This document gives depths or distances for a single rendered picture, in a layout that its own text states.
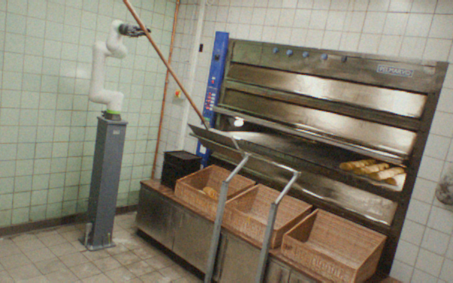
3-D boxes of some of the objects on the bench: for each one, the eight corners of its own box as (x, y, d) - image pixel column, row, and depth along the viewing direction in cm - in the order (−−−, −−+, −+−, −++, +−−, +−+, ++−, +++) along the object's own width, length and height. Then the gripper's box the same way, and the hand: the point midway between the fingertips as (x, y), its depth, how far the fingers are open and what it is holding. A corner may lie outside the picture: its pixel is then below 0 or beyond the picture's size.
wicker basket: (209, 189, 398) (213, 163, 393) (251, 210, 362) (257, 181, 357) (172, 195, 363) (177, 167, 357) (215, 218, 326) (221, 187, 321)
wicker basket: (310, 239, 320) (317, 207, 315) (379, 271, 285) (388, 236, 280) (278, 253, 283) (285, 218, 278) (352, 293, 248) (362, 252, 243)
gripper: (138, 26, 285) (159, 29, 269) (124, 40, 279) (144, 44, 264) (133, 18, 280) (153, 20, 264) (118, 32, 274) (138, 35, 259)
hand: (145, 31), depth 266 cm, fingers closed on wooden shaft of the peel, 3 cm apart
